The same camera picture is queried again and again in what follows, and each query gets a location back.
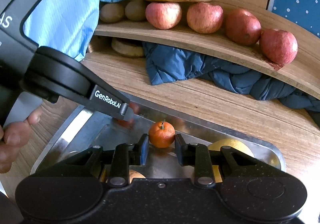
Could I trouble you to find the dark blue padded cloth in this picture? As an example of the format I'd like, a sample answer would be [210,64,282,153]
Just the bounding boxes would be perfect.
[142,41,320,112]

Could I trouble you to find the light blue hanging garment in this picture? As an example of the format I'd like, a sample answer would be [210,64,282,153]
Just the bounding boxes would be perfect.
[24,0,108,62]

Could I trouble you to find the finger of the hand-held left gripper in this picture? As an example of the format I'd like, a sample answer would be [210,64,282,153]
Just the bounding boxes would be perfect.
[86,84,135,122]

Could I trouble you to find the red cherry tomato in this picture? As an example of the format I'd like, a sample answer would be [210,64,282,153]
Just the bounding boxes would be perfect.
[116,103,140,128]

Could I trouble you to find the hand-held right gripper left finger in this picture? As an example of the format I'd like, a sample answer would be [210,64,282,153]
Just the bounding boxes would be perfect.
[60,134,150,188]

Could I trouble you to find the dark red apple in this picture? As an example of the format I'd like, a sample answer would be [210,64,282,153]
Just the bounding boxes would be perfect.
[259,28,298,65]
[224,8,262,46]

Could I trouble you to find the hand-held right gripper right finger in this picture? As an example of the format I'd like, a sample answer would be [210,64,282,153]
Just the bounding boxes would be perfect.
[175,134,275,188]

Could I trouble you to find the curved wooden shelf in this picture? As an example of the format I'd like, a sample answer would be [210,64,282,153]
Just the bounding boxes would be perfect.
[94,0,320,101]

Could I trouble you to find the metal tray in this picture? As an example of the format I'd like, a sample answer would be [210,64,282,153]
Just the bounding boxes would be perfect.
[30,91,287,182]

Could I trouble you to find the yellow lemon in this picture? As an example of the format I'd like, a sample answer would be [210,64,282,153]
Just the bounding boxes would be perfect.
[209,138,255,162]

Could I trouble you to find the small orange mandarin with stem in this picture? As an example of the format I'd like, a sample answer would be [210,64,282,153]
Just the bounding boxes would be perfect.
[149,120,175,148]

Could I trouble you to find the pale red apple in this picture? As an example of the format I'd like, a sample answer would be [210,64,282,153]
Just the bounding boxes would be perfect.
[187,3,224,34]
[145,1,182,30]

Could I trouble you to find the person's left hand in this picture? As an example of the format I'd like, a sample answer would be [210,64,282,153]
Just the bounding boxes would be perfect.
[0,108,43,174]

